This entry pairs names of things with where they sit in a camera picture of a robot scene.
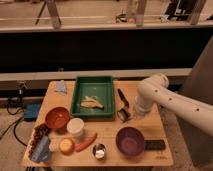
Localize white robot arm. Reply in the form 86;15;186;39
134;73;213;136

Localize white paper cup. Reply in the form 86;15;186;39
67;118;84;137

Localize small steel cup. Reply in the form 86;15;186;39
92;143;106;160

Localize green plastic tray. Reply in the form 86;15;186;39
71;76;115;121

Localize banana peel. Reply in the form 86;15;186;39
80;96;104;109

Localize crumpled light blue cloth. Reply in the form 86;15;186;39
55;80;67;95

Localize wooden table board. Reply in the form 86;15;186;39
22;81;173;168

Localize red bowl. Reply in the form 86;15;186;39
45;107;70;129

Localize purple bowl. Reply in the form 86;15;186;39
116;127;145;157

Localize orange carrot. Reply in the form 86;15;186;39
75;133;97;152

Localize yellow round fruit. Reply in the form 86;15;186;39
59;138;74;155

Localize black rectangular block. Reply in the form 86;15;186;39
145;140;166;150

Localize dark red grape bunch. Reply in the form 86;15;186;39
28;123;50;157

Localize blue box on floor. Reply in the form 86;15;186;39
24;104;41;121

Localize blue cloth toy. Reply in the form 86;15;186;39
30;136;51;163

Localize black cables on floor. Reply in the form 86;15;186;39
0;96;28;148

